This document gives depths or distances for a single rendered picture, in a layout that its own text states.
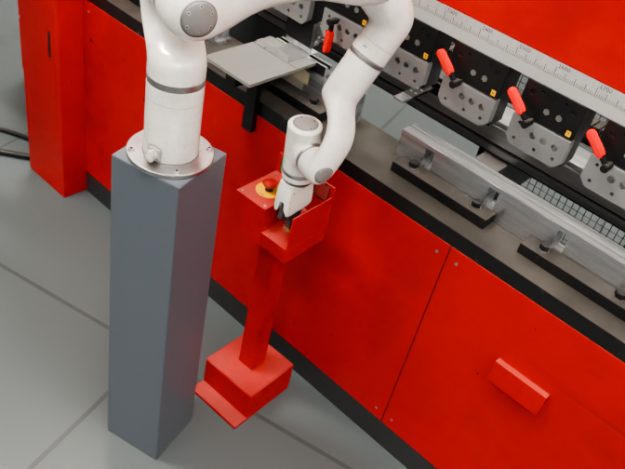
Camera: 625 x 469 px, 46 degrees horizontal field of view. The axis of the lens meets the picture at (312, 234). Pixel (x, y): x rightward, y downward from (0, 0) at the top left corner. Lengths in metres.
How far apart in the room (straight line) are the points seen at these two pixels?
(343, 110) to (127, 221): 0.55
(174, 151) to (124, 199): 0.18
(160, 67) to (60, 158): 1.59
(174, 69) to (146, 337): 0.74
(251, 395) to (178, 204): 0.90
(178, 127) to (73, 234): 1.48
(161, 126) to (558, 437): 1.22
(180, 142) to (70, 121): 1.42
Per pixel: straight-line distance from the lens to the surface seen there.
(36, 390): 2.47
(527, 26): 1.73
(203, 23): 1.40
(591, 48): 1.68
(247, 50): 2.14
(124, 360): 2.06
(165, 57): 1.50
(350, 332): 2.26
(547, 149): 1.77
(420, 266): 1.96
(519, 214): 1.88
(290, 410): 2.45
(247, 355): 2.35
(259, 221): 1.93
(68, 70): 2.85
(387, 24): 1.67
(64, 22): 2.77
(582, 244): 1.84
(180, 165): 1.61
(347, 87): 1.70
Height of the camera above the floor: 1.94
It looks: 39 degrees down
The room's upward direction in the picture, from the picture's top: 13 degrees clockwise
